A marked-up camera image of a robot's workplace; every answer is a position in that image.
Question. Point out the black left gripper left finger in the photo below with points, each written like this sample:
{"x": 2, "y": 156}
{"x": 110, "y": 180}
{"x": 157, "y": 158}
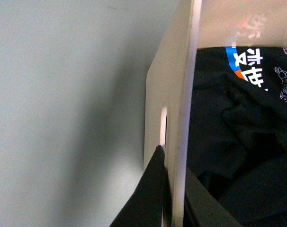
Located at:
{"x": 145, "y": 207}

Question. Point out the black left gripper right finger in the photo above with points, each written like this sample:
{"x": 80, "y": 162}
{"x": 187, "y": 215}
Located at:
{"x": 200, "y": 207}

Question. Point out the white plastic hamper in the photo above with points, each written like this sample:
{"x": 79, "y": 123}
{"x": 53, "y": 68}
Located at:
{"x": 198, "y": 24}

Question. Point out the black printed t-shirt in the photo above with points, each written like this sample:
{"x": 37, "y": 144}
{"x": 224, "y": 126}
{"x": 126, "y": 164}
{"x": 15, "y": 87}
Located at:
{"x": 237, "y": 146}

